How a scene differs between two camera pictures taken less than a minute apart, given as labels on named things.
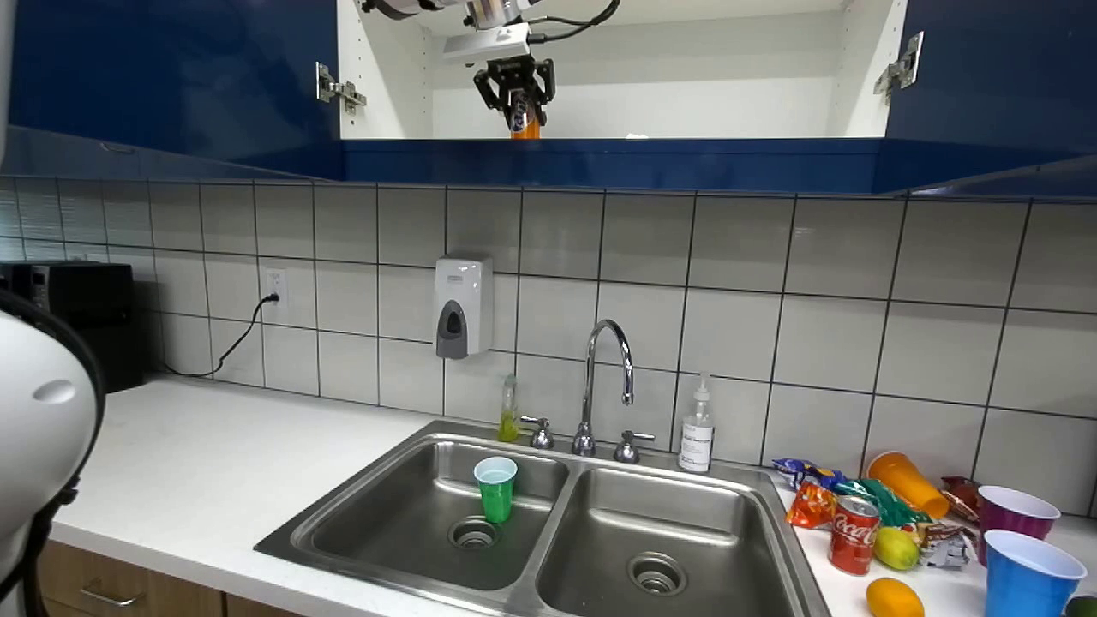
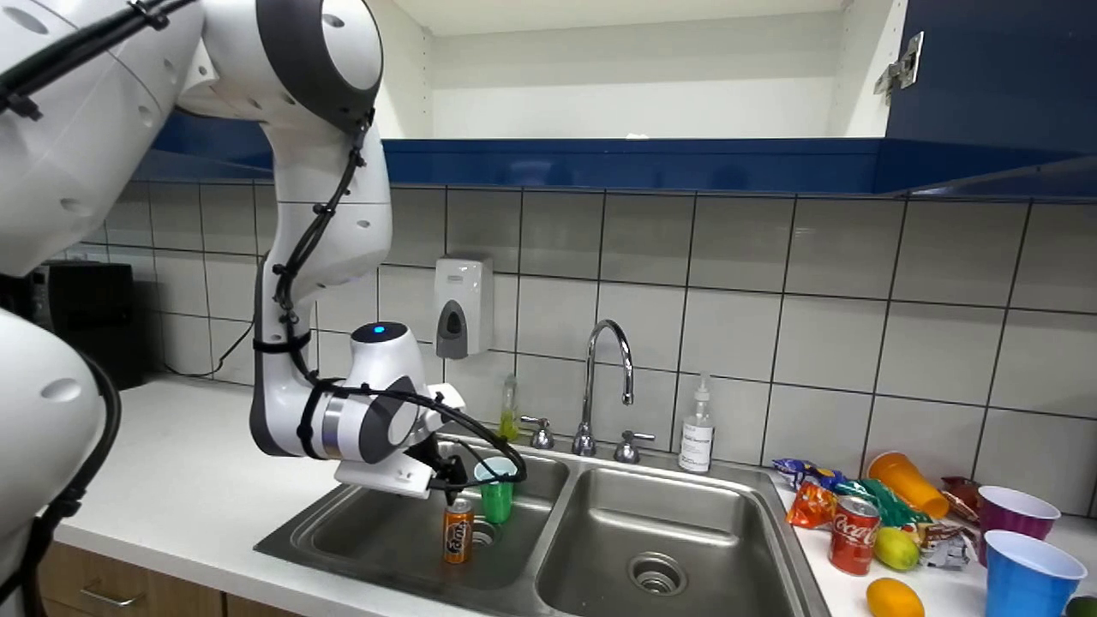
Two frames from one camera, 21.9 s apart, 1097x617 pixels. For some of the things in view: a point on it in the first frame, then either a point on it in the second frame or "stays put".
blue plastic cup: x=1027 y=576 stays put
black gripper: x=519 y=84 → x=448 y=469
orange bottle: x=526 y=125 → x=457 y=536
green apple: x=896 y=546 stays put
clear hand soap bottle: x=696 y=437 stays put
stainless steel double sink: x=596 y=533 stays put
